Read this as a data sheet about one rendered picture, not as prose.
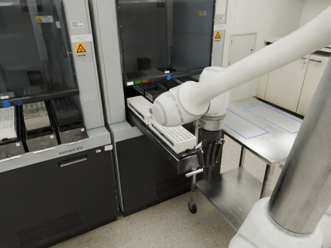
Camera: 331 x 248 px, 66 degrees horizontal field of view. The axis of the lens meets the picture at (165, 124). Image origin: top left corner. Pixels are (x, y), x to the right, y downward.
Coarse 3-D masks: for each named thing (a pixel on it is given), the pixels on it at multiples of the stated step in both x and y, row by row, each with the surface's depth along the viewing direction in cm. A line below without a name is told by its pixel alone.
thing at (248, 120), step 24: (240, 120) 136; (264, 120) 135; (288, 120) 135; (240, 144) 116; (264, 144) 114; (288, 144) 113; (240, 168) 186; (192, 192) 175; (216, 192) 164; (240, 192) 163; (264, 192) 109; (240, 216) 146
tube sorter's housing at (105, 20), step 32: (96, 0) 121; (96, 32) 128; (224, 32) 164; (128, 96) 193; (128, 128) 147; (192, 128) 171; (128, 160) 156; (160, 160) 169; (128, 192) 167; (160, 192) 181
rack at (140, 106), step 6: (138, 96) 157; (132, 102) 148; (138, 102) 148; (144, 102) 150; (150, 102) 148; (132, 108) 150; (138, 108) 140; (144, 108) 141; (138, 114) 147; (144, 114) 133; (144, 120) 135
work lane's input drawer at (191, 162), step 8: (128, 112) 152; (136, 120) 141; (144, 128) 133; (152, 136) 125; (160, 144) 118; (168, 152) 112; (184, 152) 109; (192, 152) 109; (168, 160) 114; (176, 160) 106; (184, 160) 107; (192, 160) 109; (176, 168) 108; (184, 168) 109; (192, 168) 109
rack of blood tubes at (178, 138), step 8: (152, 128) 128; (160, 128) 119; (168, 128) 119; (176, 128) 118; (184, 128) 118; (160, 136) 121; (168, 136) 112; (176, 136) 113; (184, 136) 112; (192, 136) 112; (168, 144) 114; (176, 144) 107; (184, 144) 108; (192, 144) 111; (176, 152) 109
